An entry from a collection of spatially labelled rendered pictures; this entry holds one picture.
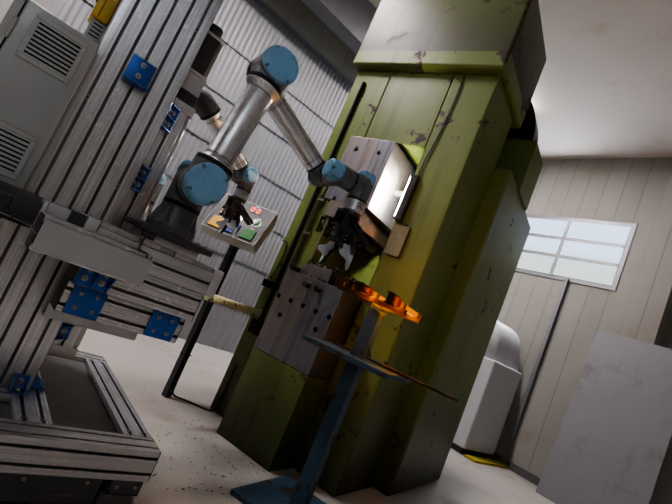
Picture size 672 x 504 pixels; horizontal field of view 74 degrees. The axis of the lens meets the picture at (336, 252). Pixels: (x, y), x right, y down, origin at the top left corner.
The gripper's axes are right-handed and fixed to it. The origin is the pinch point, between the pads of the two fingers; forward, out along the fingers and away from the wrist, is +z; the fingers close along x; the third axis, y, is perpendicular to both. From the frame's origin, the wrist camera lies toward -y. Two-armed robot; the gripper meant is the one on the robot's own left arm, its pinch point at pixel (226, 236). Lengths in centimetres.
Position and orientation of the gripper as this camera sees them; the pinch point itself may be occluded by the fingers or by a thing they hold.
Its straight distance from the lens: 231.3
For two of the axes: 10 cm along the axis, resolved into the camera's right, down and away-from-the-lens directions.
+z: -3.9, 9.1, -1.3
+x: 6.1, 1.5, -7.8
